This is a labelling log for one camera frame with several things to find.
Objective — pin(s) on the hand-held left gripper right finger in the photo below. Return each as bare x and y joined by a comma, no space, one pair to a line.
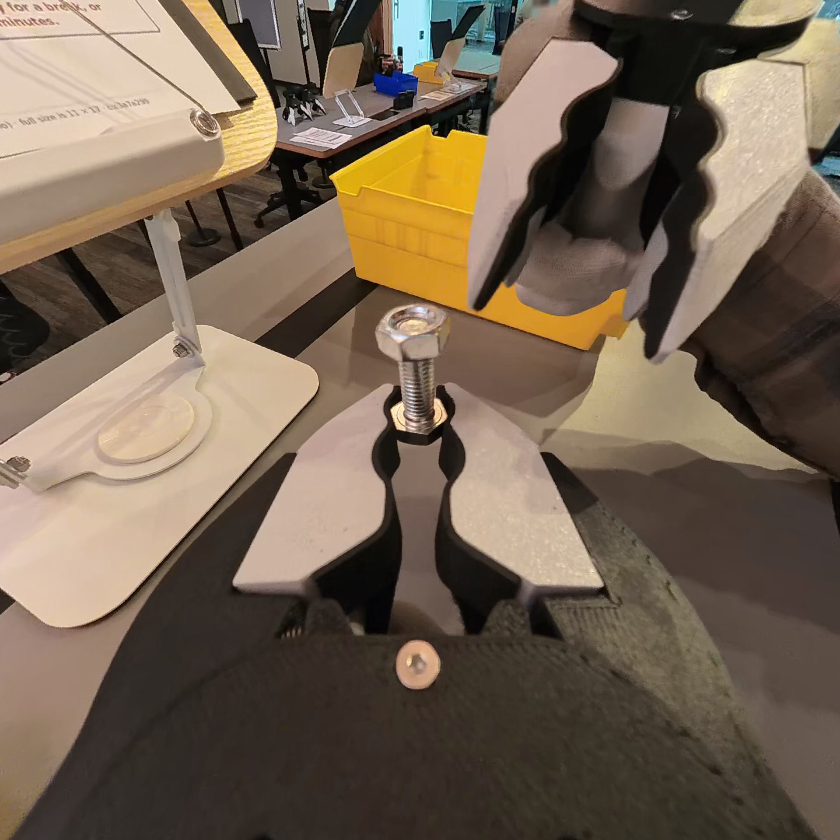
512,512

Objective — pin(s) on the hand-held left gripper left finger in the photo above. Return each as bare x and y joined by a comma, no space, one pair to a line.
322,512

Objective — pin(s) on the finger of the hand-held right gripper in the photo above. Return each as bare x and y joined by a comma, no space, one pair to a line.
755,171
538,145

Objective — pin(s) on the silver hex nut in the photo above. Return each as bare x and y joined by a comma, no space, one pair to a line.
421,419

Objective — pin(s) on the yellow plastic bin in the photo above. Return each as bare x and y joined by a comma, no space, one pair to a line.
407,223

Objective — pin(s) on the silver hex bolt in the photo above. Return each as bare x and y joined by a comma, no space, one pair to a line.
414,335

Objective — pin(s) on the person's right hand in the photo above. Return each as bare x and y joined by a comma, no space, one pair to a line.
597,236

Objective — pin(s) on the blue box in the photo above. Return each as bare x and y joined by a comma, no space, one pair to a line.
395,83

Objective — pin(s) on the wooden document stand white base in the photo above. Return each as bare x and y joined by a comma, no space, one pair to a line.
158,525

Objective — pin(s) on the background office desk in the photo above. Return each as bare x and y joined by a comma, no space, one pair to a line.
355,125

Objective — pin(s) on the black backing board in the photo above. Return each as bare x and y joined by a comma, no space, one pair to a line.
217,53

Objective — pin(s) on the printed instruction sheet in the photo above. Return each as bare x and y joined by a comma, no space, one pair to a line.
79,66

